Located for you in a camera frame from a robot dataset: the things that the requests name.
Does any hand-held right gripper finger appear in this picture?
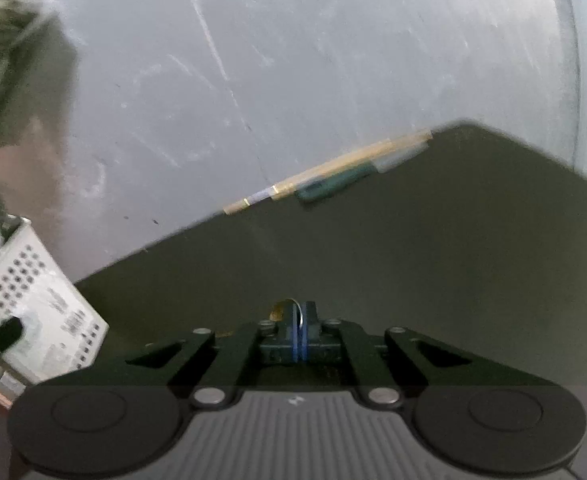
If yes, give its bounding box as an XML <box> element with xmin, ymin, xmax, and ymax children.
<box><xmin>299</xmin><ymin>301</ymin><xmax>554</xmax><ymax>407</ymax></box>
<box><xmin>42</xmin><ymin>302</ymin><xmax>299</xmax><ymax>408</ymax></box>

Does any gold spoon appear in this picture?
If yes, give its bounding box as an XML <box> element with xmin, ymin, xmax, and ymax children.
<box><xmin>271</xmin><ymin>298</ymin><xmax>305</xmax><ymax>328</ymax></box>

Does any white perforated plastic basket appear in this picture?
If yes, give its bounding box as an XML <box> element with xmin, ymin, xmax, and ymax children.
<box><xmin>0</xmin><ymin>211</ymin><xmax>110</xmax><ymax>401</ymax></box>

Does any thin metal utensil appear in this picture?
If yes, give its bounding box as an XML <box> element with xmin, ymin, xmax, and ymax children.
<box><xmin>0</xmin><ymin>180</ymin><xmax>25</xmax><ymax>230</ymax></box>

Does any wooden chopstick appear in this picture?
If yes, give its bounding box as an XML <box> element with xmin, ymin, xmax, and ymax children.
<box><xmin>222</xmin><ymin>139</ymin><xmax>395</xmax><ymax>217</ymax></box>
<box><xmin>270</xmin><ymin>129</ymin><xmax>433</xmax><ymax>202</ymax></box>

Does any clear bag of leafy greens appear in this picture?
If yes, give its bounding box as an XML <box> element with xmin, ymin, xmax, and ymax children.
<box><xmin>0</xmin><ymin>0</ymin><xmax>80</xmax><ymax>153</ymax></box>

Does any green handled knife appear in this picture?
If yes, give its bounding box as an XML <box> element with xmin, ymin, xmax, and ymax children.
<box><xmin>295</xmin><ymin>149</ymin><xmax>430</xmax><ymax>204</ymax></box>

